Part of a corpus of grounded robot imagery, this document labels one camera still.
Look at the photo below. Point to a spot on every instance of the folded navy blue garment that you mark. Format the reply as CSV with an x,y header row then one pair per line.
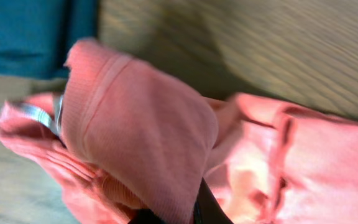
x,y
36,35

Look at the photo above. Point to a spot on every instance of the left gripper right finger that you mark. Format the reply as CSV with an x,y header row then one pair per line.
x,y
207,210

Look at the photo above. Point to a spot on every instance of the red printed t-shirt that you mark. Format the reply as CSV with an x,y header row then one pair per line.
x,y
125,136

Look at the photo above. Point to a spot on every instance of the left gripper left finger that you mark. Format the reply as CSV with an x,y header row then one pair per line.
x,y
146,216

